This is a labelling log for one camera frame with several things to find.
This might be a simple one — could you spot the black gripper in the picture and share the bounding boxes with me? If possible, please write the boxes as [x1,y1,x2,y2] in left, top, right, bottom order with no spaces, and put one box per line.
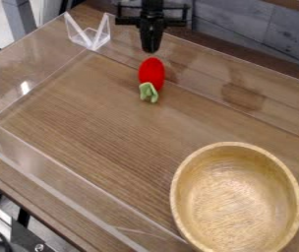
[113,0,190,53]

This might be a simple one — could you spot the red plush strawberry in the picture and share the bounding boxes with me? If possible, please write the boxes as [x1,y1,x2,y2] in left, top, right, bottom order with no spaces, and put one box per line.
[137,57,165,103]

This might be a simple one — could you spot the clear acrylic tray walls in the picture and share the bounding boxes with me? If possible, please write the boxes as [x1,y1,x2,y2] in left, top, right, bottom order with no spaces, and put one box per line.
[0,20,299,252]

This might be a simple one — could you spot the wooden bowl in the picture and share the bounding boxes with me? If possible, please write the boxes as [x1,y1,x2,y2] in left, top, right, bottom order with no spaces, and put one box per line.
[169,142,299,252]

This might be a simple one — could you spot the grey post top left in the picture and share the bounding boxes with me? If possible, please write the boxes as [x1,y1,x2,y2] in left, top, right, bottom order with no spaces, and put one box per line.
[1,0,37,40]

